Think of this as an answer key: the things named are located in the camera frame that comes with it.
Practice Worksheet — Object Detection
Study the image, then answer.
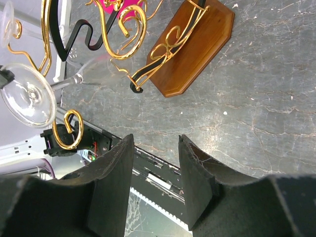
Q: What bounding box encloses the clear wine glass left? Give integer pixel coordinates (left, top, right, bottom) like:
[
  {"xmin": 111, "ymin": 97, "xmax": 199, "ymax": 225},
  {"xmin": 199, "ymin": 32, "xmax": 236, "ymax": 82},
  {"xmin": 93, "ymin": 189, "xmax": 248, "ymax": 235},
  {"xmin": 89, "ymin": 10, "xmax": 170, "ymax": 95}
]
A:
[{"xmin": 0, "ymin": 0, "xmax": 79, "ymax": 67}]

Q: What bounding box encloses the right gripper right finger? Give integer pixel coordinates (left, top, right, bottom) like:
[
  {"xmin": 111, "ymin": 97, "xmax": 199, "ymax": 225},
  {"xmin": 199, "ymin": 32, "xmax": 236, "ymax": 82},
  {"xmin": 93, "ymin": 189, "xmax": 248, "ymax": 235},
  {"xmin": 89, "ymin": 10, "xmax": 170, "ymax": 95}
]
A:
[{"xmin": 178, "ymin": 135, "xmax": 316, "ymax": 237}]

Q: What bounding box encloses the clear wine glass front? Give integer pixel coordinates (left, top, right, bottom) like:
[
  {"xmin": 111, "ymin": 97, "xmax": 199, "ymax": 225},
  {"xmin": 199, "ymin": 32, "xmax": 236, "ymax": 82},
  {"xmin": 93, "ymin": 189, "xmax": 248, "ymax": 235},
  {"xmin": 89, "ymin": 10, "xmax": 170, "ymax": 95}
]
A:
[{"xmin": 0, "ymin": 56, "xmax": 115, "ymax": 128}]

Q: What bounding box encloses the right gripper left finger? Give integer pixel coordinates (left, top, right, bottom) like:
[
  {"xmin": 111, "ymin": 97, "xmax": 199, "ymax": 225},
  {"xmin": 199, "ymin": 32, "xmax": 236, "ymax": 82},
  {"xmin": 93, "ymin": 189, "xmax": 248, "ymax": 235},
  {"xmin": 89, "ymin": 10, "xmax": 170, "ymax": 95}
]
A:
[{"xmin": 0, "ymin": 134, "xmax": 134, "ymax": 237}]

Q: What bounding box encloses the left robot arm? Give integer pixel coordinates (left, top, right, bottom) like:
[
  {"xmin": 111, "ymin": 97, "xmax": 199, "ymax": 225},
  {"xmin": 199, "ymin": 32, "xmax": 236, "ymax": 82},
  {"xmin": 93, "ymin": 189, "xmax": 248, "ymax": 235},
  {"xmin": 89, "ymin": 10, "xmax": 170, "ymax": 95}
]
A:
[{"xmin": 0, "ymin": 125, "xmax": 112, "ymax": 180}]

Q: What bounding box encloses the clear wine glass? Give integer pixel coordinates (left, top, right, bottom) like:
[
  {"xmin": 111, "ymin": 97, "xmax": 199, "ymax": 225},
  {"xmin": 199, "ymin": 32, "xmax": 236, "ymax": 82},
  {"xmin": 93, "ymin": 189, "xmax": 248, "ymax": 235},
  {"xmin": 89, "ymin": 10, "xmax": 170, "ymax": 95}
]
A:
[
  {"xmin": 0, "ymin": 56, "xmax": 115, "ymax": 128},
  {"xmin": 0, "ymin": 0, "xmax": 79, "ymax": 67}
]

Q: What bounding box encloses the gold wire wine glass rack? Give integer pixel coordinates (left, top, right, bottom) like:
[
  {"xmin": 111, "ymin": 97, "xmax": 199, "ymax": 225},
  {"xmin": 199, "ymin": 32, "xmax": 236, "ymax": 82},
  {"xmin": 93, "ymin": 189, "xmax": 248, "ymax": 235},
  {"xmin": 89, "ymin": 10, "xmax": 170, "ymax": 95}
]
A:
[{"xmin": 6, "ymin": 0, "xmax": 236, "ymax": 151}]

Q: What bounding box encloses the pink wine glass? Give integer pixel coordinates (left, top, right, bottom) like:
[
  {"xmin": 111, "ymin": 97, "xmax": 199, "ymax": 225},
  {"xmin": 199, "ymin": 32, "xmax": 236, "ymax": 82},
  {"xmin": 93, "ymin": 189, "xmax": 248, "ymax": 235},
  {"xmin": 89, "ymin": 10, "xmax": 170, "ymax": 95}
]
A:
[{"xmin": 99, "ymin": 0, "xmax": 147, "ymax": 19}]

